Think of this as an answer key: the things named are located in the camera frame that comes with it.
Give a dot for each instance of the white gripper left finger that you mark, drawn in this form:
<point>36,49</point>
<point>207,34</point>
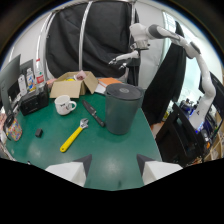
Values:
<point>71,171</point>

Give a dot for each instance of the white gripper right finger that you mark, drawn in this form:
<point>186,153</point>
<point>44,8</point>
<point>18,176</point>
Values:
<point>156,170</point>

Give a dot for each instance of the small black block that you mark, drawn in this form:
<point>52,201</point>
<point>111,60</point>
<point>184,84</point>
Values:
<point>39,132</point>

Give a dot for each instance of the white printed mug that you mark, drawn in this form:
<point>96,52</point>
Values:
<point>64,105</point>

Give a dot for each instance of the colourful patterned pouch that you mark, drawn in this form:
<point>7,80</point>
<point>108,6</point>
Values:
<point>14,129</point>

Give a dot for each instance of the dark green lidded bin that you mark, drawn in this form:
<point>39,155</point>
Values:
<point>121,109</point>

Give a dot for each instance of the black rectangular case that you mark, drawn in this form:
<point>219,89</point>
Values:
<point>33,101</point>

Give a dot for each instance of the open cardboard box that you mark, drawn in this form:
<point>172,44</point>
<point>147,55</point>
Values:
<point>71,86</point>

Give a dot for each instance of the black hanging cloth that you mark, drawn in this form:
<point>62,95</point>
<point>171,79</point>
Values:
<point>166,83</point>

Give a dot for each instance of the orange notebook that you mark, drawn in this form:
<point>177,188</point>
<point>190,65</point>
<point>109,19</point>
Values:
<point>106,84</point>

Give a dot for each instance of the white printed carton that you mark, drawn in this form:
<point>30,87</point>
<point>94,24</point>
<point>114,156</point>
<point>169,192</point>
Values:
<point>30,80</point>

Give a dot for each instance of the clear bottle with red label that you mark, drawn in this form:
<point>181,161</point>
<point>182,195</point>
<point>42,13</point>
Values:
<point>39,75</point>

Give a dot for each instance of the dark computer monitor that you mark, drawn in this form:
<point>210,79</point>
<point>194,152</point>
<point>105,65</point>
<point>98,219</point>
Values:
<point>9,80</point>

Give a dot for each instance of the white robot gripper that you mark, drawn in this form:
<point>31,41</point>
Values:
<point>128,56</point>

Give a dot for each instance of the silver metal pole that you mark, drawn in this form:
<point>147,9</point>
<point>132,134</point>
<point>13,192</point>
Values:
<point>82,35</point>

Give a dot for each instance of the black backdrop curtain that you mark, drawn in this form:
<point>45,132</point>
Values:
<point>96,36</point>

